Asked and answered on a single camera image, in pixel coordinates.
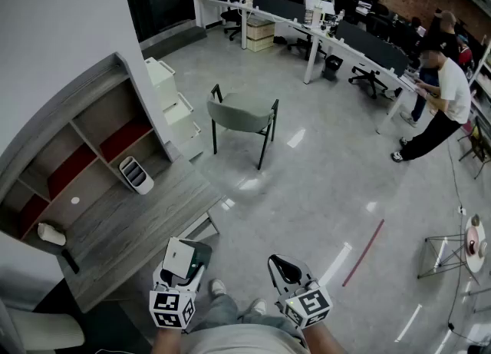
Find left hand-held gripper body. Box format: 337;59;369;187
148;281;197;332

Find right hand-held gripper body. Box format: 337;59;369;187
268;255;333;331

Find person's left forearm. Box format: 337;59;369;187
150;324;186;354

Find person's right forearm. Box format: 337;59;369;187
302;323;348;354

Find grey wooden desk with shelves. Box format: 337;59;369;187
0;51;222;313

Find white desk organizer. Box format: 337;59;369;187
118;155;156;196

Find long white office desk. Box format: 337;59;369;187
196;0;419;135

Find long dark desk partition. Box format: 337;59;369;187
334;19;411;78

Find short dark desk partition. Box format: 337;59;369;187
252;0;307;22

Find person's left white shoe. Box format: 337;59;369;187
209;278;228;299

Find person's white shoe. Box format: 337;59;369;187
209;278;228;299
248;298;268;317

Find person's right white shoe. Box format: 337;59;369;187
248;298;268;317

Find person's blue jeans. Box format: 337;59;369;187
190;293;302;336

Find red floor tape strip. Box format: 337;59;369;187
341;218;386;288

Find person's light grey shirt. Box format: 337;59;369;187
183;323;310;354

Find black remote control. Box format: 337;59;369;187
61;249;81;275

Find white office chair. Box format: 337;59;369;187
0;300;86;354

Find large white drawer cabinet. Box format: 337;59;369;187
162;92;205;162

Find grey armchair with black legs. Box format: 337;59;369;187
206;83;280;171

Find round white side table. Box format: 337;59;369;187
463;213;490;275

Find small white drawer cabinet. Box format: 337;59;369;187
143;56;179;112

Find black trash bin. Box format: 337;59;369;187
322;54;344;82

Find black office chair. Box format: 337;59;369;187
219;8;243;42
348;63;389;101
286;25;328;62

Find stacked beige boxes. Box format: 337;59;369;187
245;17;276;53

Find grey door ramp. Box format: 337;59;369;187
139;24;209;61

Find black wire frame stand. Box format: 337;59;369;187
416;232;468;280

